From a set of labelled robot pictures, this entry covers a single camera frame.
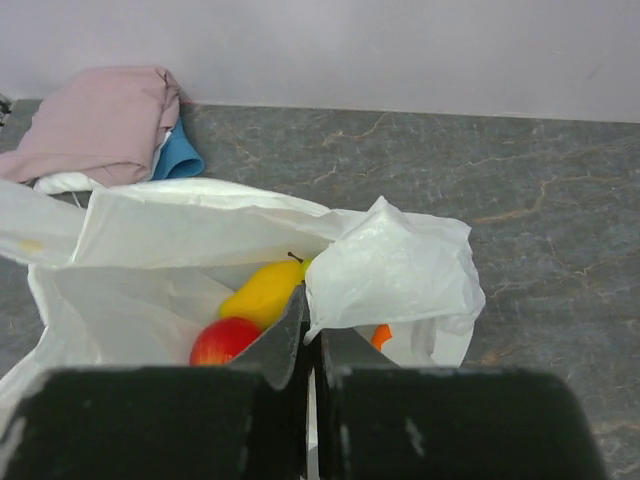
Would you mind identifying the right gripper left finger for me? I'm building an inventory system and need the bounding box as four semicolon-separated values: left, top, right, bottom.
1;287;310;479

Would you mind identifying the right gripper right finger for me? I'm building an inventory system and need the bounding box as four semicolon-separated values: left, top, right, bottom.
313;329;606;479

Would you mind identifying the red apple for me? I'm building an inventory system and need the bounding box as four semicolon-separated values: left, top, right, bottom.
189;316;262;366

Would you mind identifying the orange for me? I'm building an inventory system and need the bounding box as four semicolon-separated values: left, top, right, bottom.
370;324;393;351

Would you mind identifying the yellow mango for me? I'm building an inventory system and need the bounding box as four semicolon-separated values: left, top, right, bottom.
218;252;313;330

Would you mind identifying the white plastic bag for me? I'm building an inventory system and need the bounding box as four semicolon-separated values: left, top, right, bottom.
1;179;485;413

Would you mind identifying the blue cloth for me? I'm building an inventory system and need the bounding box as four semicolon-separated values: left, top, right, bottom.
151;118;205;181

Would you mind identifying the white cloth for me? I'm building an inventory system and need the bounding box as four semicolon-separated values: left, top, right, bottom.
33;131;172;195

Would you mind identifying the pink cloth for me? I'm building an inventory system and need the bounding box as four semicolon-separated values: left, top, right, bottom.
1;66;181;187

